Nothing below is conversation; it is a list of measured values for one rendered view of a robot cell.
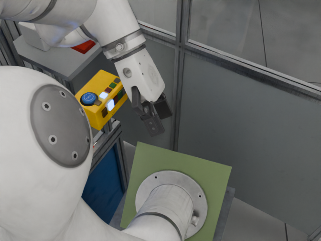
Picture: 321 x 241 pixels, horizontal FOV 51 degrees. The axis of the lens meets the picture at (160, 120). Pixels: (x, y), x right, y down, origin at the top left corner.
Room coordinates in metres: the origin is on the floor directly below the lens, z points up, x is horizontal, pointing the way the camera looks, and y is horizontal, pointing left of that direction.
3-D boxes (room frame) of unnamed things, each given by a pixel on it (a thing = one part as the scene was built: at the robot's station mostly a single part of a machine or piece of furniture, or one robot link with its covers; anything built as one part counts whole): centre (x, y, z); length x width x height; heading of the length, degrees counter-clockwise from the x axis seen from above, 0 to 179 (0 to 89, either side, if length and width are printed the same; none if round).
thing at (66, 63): (1.17, 0.47, 0.84); 0.36 x 0.24 x 0.03; 59
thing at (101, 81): (0.71, 0.19, 1.02); 0.16 x 0.10 x 0.11; 149
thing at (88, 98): (0.67, 0.22, 1.08); 0.04 x 0.04 x 0.02
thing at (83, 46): (1.16, 0.34, 0.87); 0.08 x 0.08 x 0.02; 57
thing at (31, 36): (1.23, 0.52, 0.91); 0.17 x 0.16 x 0.11; 149
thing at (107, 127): (0.71, 0.19, 0.92); 0.03 x 0.03 x 0.12; 59
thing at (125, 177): (0.74, 0.17, 0.39); 0.04 x 0.04 x 0.78; 59
